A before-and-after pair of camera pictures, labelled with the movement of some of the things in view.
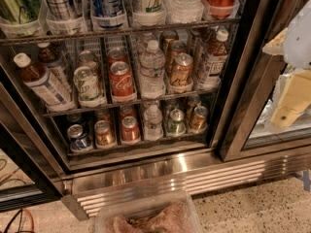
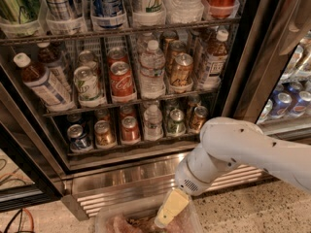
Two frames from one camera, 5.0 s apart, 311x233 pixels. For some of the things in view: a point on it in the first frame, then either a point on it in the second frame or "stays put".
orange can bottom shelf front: x=103 y=134 stays put
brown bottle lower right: x=199 y=121 stays put
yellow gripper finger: x=295 y=99 to x=176 y=201
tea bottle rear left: x=51 y=57 stays put
